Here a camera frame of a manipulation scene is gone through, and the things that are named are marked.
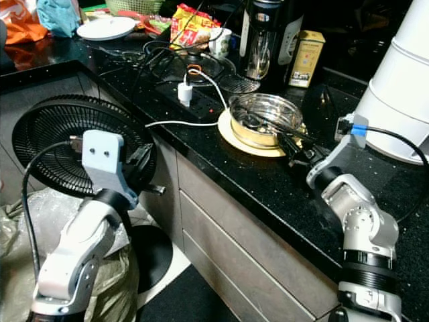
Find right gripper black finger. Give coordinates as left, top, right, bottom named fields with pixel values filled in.
left=247, top=113, right=314, bottom=150
left=272, top=131, right=306, bottom=163

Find steel bowl with gold band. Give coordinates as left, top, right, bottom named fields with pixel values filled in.
left=229, top=93, right=304, bottom=150

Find pale yellow round plate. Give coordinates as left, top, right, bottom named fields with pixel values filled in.
left=217, top=107, right=304, bottom=159

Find black mesh strainer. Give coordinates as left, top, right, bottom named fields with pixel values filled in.
left=217, top=72, right=259, bottom=96

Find black round fan base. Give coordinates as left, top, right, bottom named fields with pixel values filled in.
left=129, top=224, right=174, bottom=294

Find yellow tea box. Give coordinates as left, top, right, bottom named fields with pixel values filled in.
left=288, top=30, right=326, bottom=89

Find white charger plug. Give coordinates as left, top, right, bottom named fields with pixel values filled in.
left=177, top=80, right=194, bottom=108

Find black power strip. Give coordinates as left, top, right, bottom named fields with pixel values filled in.
left=153, top=75, right=223, bottom=123

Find black round fan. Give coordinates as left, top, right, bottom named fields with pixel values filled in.
left=11, top=95, right=163, bottom=200

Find glass pot lid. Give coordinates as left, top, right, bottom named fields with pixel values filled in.
left=153, top=50, right=236, bottom=87

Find black electric kettle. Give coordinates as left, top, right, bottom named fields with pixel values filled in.
left=237, top=0, right=304, bottom=87

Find grey brown cabinet drawers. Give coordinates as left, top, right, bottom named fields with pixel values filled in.
left=172, top=149, right=341, bottom=322

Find white printed mug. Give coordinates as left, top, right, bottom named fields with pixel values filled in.
left=208, top=28, right=234, bottom=58

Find black floor mat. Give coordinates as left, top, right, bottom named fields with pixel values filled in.
left=136, top=264, right=241, bottom=322

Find clear crumpled plastic bag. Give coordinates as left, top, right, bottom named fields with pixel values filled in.
left=0, top=186, right=143, bottom=322

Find red yellow snack bag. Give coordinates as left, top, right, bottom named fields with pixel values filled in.
left=169, top=3, right=222, bottom=50

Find white round plate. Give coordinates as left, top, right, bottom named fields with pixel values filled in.
left=76, top=15, right=139, bottom=42

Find green plastic basket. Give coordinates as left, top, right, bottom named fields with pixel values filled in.
left=105, top=0, right=166, bottom=16

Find teal cloth bag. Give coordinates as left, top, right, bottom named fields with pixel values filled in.
left=36, top=0, right=82, bottom=38

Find orange plastic bag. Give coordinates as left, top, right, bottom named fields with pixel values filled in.
left=0, top=0, right=50, bottom=46

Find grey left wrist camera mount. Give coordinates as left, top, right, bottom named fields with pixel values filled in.
left=81, top=129, right=129, bottom=197

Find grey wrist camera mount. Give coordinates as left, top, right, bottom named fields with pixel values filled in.
left=81, top=129, right=129, bottom=197
left=334, top=114, right=371, bottom=165

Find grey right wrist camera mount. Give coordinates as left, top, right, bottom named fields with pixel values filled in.
left=334, top=114, right=371, bottom=165

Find white charger cable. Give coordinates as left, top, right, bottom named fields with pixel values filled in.
left=145, top=66, right=233, bottom=129

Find black cable with blue tape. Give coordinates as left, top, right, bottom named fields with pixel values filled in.
left=341, top=119, right=429, bottom=225

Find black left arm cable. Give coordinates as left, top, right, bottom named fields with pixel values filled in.
left=21, top=138, right=85, bottom=270

